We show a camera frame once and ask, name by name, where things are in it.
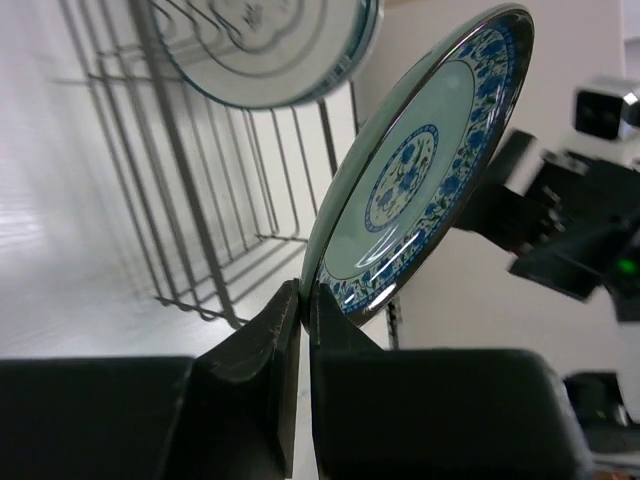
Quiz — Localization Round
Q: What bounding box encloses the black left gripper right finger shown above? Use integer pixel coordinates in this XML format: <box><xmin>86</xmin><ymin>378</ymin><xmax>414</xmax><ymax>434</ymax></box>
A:
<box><xmin>308</xmin><ymin>285</ymin><xmax>595</xmax><ymax>479</ymax></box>

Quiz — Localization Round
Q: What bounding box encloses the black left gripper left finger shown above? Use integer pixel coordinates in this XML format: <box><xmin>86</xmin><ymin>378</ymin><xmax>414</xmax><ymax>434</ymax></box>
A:
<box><xmin>1</xmin><ymin>280</ymin><xmax>300</xmax><ymax>479</ymax></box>

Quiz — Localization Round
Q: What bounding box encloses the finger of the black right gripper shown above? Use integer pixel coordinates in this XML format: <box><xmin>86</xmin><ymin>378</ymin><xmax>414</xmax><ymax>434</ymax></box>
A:
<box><xmin>454</xmin><ymin>129</ymin><xmax>555</xmax><ymax>255</ymax></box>

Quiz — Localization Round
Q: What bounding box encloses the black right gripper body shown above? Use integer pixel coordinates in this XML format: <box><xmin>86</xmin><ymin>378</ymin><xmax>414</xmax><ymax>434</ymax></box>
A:
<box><xmin>509</xmin><ymin>160</ymin><xmax>639</xmax><ymax>323</ymax></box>

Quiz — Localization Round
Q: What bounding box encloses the blue floral green plate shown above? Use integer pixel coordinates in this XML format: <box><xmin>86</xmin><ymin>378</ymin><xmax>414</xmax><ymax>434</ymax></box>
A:
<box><xmin>300</xmin><ymin>3</ymin><xmax>534</xmax><ymax>325</ymax></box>

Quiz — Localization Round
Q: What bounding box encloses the white plate with teal rim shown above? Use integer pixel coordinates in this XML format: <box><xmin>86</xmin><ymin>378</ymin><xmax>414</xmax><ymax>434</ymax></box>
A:
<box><xmin>149</xmin><ymin>0</ymin><xmax>366</xmax><ymax>110</ymax></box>

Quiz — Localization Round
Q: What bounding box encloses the green red rimmed plate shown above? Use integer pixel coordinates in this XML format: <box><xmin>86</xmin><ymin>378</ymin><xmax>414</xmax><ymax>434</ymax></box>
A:
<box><xmin>318</xmin><ymin>1</ymin><xmax>384</xmax><ymax>97</ymax></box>

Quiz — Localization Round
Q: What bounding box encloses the grey wire dish rack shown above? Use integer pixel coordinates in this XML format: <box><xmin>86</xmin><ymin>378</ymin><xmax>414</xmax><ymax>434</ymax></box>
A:
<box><xmin>49</xmin><ymin>0</ymin><xmax>369</xmax><ymax>329</ymax></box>

